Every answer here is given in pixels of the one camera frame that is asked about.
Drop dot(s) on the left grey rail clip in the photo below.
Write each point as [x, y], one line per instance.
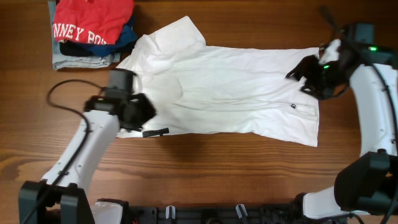
[170, 212]

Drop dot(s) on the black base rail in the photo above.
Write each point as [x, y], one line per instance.
[268, 214]

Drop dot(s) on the light grey folded jeans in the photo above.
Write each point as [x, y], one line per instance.
[60, 61]

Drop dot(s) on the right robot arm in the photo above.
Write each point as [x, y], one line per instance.
[368, 186]

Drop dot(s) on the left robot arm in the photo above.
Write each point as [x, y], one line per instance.
[61, 194]

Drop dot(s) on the black folded garment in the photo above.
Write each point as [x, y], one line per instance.
[73, 49]

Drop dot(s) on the black shirt neck label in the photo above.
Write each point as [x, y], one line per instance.
[152, 133]

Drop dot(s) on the red folded t-shirt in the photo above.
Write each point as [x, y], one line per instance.
[98, 22]

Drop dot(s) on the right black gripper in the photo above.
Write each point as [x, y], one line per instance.
[311, 74]

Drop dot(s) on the grey rail clip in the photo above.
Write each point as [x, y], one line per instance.
[170, 212]
[241, 211]

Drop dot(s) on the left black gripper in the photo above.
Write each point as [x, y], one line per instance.
[140, 112]

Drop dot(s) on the navy blue folded garment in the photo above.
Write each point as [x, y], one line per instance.
[127, 33]

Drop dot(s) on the right grey rail clip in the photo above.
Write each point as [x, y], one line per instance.
[241, 211]

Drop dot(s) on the white t-shirt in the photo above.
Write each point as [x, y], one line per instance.
[202, 89]

